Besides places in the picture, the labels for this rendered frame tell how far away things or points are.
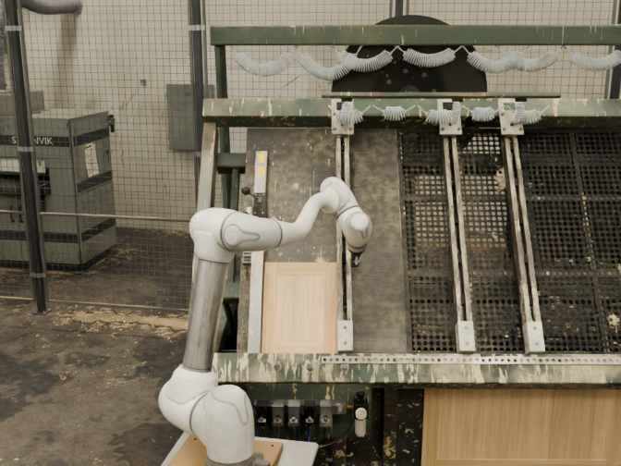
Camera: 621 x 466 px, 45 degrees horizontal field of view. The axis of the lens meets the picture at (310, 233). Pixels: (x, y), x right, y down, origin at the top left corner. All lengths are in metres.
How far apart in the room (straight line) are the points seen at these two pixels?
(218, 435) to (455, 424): 1.34
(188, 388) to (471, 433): 1.44
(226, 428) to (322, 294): 0.94
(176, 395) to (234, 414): 0.25
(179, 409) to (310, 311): 0.83
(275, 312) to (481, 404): 1.00
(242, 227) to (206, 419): 0.62
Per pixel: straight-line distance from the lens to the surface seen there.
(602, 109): 3.73
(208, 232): 2.49
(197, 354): 2.55
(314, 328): 3.11
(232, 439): 2.45
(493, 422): 3.48
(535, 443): 3.58
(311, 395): 3.05
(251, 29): 3.82
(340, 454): 3.43
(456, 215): 3.31
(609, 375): 3.24
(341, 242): 3.19
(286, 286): 3.18
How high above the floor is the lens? 2.15
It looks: 15 degrees down
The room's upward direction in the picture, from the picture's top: straight up
